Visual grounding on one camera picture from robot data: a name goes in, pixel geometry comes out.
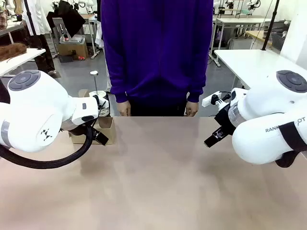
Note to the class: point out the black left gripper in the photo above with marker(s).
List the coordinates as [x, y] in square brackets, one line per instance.
[76, 129]

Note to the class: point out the brown cardboard box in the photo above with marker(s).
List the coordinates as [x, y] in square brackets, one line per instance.
[72, 50]

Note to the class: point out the white power strip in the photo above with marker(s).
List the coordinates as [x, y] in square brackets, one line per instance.
[209, 100]

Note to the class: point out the brown furry bundle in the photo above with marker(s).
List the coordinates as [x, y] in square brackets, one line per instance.
[12, 50]

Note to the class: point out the person's right hand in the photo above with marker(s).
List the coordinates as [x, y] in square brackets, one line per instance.
[124, 109]

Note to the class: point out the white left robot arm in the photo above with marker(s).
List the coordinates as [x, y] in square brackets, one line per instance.
[36, 107]

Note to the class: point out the person's left hand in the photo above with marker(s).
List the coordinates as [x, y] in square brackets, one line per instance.
[192, 109]

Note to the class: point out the large white table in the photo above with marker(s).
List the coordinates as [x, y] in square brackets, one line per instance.
[251, 62]

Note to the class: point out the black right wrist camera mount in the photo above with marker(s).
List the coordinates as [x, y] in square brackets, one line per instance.
[220, 99]

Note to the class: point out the person in purple sweater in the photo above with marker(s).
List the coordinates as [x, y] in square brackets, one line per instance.
[156, 48]

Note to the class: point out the black stand pole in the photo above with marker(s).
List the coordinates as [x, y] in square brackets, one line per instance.
[270, 24]

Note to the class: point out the white side table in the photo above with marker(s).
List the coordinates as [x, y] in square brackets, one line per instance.
[16, 61]

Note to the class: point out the white hanging coat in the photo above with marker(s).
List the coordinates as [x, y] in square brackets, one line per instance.
[36, 16]

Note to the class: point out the round white pedestal stand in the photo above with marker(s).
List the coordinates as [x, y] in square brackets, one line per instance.
[95, 81]

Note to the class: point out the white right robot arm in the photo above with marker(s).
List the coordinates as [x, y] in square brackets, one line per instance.
[263, 107]

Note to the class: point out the black hanging garment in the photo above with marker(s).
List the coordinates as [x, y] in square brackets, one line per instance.
[67, 16]

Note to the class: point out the brown cardboard cup carrier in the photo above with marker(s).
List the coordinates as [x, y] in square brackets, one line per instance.
[105, 130]

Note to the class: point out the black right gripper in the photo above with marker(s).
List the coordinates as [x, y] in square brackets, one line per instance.
[225, 119]

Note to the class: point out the grey mesh crate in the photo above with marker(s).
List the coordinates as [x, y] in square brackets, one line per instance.
[279, 36]

